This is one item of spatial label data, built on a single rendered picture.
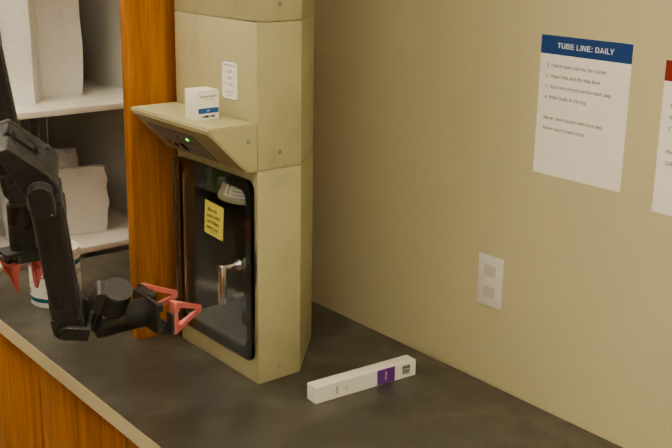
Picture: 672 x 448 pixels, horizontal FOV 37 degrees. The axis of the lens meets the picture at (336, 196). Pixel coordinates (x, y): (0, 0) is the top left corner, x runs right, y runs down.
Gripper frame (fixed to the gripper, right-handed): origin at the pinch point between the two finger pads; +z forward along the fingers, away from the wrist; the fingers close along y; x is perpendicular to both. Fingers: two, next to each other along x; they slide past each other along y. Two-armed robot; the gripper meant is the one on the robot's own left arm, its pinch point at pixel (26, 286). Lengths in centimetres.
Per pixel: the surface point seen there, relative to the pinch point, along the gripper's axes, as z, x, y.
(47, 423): 37.8, 5.5, 4.4
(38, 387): 29.9, 9.6, 4.5
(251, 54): -54, -44, 33
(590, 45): -57, -93, 76
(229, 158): -34, -44, 27
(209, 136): -39, -45, 22
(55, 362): 16.1, -8.6, 1.9
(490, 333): 7, -72, 75
